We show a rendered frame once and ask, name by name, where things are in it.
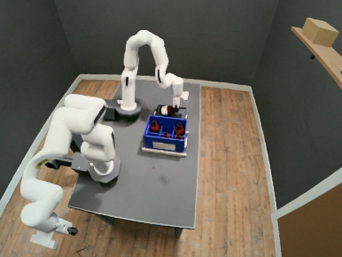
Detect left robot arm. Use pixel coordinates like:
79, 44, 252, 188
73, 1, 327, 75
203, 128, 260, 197
118, 30, 189, 111

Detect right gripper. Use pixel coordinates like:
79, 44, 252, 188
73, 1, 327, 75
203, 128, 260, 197
54, 218, 79, 236

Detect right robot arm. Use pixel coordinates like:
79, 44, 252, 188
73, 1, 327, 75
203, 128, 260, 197
20, 94, 115, 249

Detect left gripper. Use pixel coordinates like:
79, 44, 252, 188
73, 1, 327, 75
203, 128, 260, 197
172, 95, 181, 113

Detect blue box with white label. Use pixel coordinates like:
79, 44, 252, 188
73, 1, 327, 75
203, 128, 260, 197
143, 115, 188, 153

